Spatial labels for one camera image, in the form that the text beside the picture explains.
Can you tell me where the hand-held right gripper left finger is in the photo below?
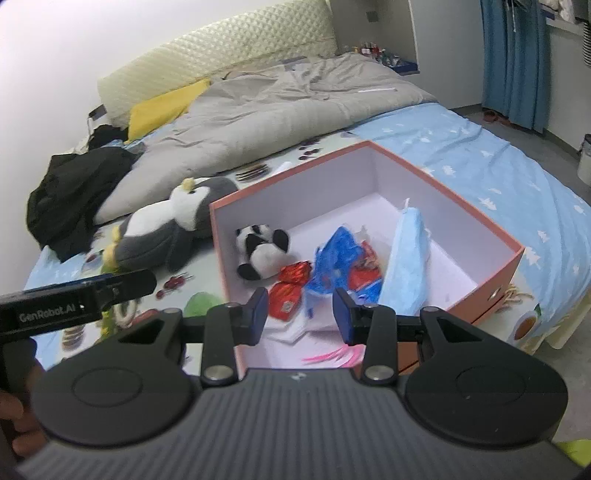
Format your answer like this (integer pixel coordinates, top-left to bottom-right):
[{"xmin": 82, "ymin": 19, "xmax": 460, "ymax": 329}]
[{"xmin": 117, "ymin": 288, "xmax": 269, "ymax": 387}]

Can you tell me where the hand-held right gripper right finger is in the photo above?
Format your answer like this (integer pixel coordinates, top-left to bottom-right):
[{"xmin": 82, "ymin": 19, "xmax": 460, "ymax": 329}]
[{"xmin": 333, "ymin": 288, "xmax": 478, "ymax": 387}]

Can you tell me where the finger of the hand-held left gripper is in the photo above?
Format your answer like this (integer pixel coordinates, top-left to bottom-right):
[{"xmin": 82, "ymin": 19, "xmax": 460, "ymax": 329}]
[{"xmin": 92, "ymin": 270, "xmax": 158, "ymax": 310}]

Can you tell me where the large red foil packet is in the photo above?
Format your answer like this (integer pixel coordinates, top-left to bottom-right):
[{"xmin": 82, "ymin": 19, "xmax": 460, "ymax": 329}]
[{"xmin": 268, "ymin": 281, "xmax": 304, "ymax": 322}]

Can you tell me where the pink fringe toy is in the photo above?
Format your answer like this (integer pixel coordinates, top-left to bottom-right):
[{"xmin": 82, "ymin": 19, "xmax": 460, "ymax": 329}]
[{"xmin": 302, "ymin": 344, "xmax": 366, "ymax": 368}]

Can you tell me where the small red foil packet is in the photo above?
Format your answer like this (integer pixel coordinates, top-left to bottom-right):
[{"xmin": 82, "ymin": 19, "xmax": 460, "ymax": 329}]
[{"xmin": 278, "ymin": 261, "xmax": 315, "ymax": 285}]

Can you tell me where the small panda plush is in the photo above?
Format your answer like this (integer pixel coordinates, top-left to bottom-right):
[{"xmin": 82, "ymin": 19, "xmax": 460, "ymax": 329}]
[{"xmin": 235, "ymin": 224, "xmax": 291, "ymax": 281}]

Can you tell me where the blue plastic bag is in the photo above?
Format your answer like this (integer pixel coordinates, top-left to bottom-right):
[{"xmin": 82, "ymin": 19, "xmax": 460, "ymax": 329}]
[{"xmin": 305, "ymin": 225, "xmax": 384, "ymax": 319}]

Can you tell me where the blue face mask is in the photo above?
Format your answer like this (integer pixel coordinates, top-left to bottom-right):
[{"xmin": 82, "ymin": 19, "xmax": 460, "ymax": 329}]
[{"xmin": 379, "ymin": 198, "xmax": 430, "ymax": 315}]

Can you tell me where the pink cardboard box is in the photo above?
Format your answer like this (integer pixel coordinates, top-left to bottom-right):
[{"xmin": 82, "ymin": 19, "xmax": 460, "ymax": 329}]
[{"xmin": 209, "ymin": 141, "xmax": 526, "ymax": 374}]

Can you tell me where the person's left hand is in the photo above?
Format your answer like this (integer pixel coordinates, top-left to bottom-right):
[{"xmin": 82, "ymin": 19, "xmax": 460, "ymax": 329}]
[{"xmin": 0, "ymin": 388, "xmax": 47, "ymax": 460}]

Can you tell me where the green plush massage hammer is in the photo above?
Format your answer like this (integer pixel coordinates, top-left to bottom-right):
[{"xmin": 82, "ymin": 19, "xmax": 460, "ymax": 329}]
[{"xmin": 100, "ymin": 258, "xmax": 122, "ymax": 337}]

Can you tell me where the grey white penguin plush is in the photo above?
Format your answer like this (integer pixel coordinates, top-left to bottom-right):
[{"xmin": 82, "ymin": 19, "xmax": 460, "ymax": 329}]
[{"xmin": 102, "ymin": 176, "xmax": 241, "ymax": 273}]

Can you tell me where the black clothing pile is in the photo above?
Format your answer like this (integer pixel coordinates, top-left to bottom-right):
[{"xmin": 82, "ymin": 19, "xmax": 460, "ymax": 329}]
[{"xmin": 26, "ymin": 148, "xmax": 139, "ymax": 264}]

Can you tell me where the small black garment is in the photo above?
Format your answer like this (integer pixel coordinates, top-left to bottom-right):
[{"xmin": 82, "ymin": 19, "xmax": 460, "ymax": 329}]
[{"xmin": 88, "ymin": 124, "xmax": 130, "ymax": 151}]

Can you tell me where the yellow pillow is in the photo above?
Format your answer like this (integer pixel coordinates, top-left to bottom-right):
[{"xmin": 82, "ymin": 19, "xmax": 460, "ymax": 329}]
[{"xmin": 127, "ymin": 78, "xmax": 211, "ymax": 141}]

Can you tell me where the grey duvet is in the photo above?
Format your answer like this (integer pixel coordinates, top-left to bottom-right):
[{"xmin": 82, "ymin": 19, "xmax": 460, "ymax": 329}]
[{"xmin": 95, "ymin": 52, "xmax": 437, "ymax": 227}]

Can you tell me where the blue star print bedsheet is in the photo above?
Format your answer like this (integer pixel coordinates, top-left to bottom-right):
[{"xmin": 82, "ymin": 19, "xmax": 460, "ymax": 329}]
[{"xmin": 346, "ymin": 102, "xmax": 591, "ymax": 333}]

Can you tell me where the cream quilted headboard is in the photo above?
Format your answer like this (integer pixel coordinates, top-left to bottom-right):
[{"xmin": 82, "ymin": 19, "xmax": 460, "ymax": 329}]
[{"xmin": 97, "ymin": 0, "xmax": 338, "ymax": 127}]

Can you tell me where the lime green object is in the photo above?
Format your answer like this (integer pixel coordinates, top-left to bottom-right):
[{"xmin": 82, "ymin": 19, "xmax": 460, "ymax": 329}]
[{"xmin": 554, "ymin": 440, "xmax": 591, "ymax": 462}]

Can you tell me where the row of small bottles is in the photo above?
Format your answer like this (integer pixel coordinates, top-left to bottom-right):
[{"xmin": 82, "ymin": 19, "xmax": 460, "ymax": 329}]
[{"xmin": 351, "ymin": 41, "xmax": 402, "ymax": 68}]

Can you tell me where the white trash bin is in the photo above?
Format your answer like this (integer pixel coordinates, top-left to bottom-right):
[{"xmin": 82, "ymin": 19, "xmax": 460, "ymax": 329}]
[{"xmin": 577, "ymin": 134, "xmax": 591, "ymax": 183}]

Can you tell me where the white wardrobe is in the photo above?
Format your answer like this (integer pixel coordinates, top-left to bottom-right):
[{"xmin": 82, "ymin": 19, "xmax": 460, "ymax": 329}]
[{"xmin": 409, "ymin": 0, "xmax": 485, "ymax": 109}]

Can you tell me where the blue curtain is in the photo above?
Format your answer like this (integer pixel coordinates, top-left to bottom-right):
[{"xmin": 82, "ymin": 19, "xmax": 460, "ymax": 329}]
[{"xmin": 480, "ymin": 0, "xmax": 552, "ymax": 134}]

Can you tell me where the white plush keychain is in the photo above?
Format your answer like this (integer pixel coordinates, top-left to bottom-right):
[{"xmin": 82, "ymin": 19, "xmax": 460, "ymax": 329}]
[{"xmin": 115, "ymin": 302, "xmax": 139, "ymax": 329}]

